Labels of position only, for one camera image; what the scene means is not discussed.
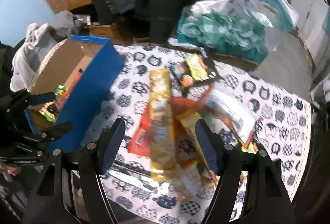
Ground blue cardboard box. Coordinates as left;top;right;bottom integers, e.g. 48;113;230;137
29;36;124;152

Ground teal plastic bag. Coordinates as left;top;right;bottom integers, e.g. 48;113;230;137
177;11;266;50

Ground red snack bag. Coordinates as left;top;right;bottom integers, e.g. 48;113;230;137
128;106;151;157

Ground black yellow snack bag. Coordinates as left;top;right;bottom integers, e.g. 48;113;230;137
170;53;221;97

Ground orange yellow snack bag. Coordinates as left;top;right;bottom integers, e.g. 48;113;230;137
171;96;218;186

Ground cat pattern tablecloth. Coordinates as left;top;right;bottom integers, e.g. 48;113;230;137
84;44;312;224

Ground green snack in box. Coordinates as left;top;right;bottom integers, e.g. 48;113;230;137
39;85;69;122

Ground long yellow snack pack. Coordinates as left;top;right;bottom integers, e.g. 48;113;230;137
149;68;176;181

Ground brown cardboard box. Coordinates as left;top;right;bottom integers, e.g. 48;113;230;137
88;24;124;45

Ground blue white plastic bag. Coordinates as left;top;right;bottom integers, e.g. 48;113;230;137
230;0;299;32

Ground grey fleece clothing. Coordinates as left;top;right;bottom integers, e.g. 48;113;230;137
9;10;91;92

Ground person left hand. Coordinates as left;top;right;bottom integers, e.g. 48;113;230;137
0;162;22;177

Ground teal cardboard box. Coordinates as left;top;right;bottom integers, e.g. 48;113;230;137
177;33;269;64

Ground silver white chip bag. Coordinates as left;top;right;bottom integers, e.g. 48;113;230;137
204;85;259;148

